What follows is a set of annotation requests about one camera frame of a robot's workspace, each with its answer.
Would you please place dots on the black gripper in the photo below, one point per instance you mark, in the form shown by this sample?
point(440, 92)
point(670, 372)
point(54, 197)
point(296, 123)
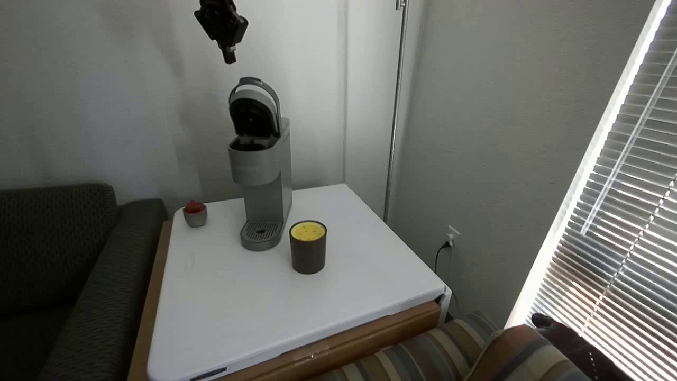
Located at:
point(221, 22)

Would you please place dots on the grey coffee machine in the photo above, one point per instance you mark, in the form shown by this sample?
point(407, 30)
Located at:
point(260, 170)

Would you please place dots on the small red cup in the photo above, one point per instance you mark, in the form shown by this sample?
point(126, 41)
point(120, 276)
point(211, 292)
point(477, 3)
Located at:
point(196, 214)

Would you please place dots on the thin metal pole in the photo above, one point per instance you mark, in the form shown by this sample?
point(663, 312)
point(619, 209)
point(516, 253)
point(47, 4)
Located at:
point(394, 106)

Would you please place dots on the yellow candle in dark jar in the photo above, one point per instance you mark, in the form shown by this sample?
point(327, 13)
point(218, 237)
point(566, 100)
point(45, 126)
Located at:
point(308, 246)

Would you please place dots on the wooden table with white top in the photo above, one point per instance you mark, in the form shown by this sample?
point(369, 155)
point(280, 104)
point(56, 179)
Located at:
point(282, 304)

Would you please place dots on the dark grey sofa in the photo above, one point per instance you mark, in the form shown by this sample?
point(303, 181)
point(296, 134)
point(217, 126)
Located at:
point(56, 268)

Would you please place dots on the small black flat object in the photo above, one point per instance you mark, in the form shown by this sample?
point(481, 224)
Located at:
point(207, 372)

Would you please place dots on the striped sofa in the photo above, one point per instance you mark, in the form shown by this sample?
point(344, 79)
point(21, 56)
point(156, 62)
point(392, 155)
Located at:
point(416, 350)

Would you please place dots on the striped cushion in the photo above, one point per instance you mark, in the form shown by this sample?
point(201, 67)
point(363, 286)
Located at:
point(521, 357)

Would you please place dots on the white window blinds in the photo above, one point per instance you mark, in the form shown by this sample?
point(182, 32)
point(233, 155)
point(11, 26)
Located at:
point(621, 224)

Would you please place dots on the dark brown cushion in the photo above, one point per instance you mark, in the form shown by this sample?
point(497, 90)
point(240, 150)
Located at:
point(584, 350)

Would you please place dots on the white wall outlet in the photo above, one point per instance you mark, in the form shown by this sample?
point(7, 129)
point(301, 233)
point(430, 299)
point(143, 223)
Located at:
point(451, 236)

